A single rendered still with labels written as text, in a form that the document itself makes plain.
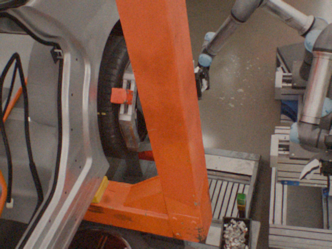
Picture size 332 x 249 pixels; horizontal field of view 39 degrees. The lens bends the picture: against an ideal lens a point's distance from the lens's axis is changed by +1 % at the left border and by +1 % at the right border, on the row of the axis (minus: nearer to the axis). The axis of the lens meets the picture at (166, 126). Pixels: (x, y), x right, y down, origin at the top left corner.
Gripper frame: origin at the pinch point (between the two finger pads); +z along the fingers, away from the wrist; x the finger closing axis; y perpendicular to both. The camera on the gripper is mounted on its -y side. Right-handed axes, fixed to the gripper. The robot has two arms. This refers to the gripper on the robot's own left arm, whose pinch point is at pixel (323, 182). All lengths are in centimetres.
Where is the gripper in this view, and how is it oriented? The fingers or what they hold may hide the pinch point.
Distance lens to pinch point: 155.9
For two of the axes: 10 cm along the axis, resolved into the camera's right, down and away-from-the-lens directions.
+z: -4.4, 6.8, -5.9
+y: 2.6, 7.3, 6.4
